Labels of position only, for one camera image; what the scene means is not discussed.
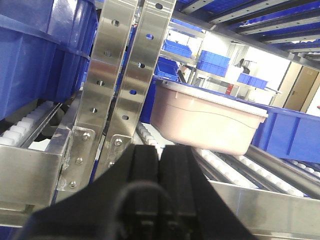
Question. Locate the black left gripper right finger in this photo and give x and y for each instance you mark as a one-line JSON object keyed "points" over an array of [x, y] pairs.
{"points": [[202, 212]]}

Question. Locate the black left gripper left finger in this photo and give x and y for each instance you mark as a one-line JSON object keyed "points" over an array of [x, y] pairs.
{"points": [[95, 212]]}

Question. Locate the white bin with lid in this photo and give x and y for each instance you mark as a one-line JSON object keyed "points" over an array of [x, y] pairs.
{"points": [[197, 117]]}

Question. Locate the large blue bin beside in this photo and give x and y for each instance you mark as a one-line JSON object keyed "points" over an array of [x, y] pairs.
{"points": [[285, 134]]}

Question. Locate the blue bin upper left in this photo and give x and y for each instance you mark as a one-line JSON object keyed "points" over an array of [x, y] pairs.
{"points": [[44, 50]]}

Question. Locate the white roller track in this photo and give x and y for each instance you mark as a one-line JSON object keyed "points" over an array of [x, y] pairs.
{"points": [[23, 133]]}

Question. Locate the brown door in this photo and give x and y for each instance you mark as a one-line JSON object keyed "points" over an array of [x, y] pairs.
{"points": [[297, 88]]}

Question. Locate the steel shelf front rail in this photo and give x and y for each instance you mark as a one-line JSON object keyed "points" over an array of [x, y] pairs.
{"points": [[29, 177]]}

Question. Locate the perforated steel upright post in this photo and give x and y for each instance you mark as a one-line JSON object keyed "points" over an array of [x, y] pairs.
{"points": [[108, 50]]}

